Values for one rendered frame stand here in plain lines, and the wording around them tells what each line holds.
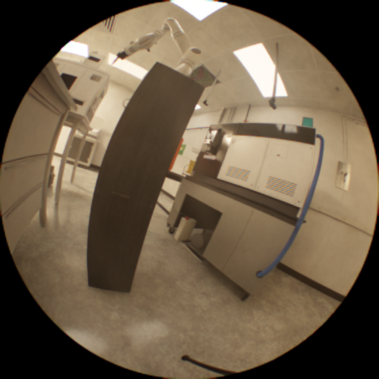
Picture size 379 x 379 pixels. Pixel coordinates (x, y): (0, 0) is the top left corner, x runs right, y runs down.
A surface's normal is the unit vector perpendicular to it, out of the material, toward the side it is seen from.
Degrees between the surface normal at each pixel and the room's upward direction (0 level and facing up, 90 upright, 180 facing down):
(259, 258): 90
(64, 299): 0
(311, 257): 90
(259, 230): 90
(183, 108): 90
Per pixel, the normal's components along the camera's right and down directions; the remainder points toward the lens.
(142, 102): 0.42, 0.23
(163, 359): 0.36, -0.93
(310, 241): -0.72, -0.24
